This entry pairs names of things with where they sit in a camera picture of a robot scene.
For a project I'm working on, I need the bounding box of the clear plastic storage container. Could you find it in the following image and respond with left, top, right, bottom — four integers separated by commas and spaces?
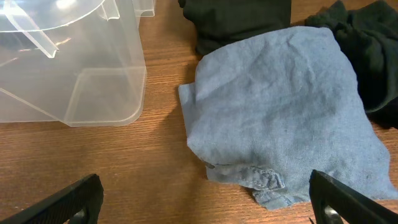
1, 0, 155, 127

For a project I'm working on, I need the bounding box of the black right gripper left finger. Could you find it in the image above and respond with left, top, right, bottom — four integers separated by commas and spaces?
1, 174, 104, 224

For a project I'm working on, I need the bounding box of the dark garment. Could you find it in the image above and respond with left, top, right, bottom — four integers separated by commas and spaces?
305, 1, 397, 129

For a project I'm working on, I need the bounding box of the light blue cloth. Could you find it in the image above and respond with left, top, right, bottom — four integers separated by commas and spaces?
178, 26, 397, 210

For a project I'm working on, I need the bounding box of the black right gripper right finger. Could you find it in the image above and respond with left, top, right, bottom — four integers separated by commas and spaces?
309, 170, 397, 224

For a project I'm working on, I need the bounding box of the black garment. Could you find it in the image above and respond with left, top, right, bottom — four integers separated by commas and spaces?
178, 0, 292, 55

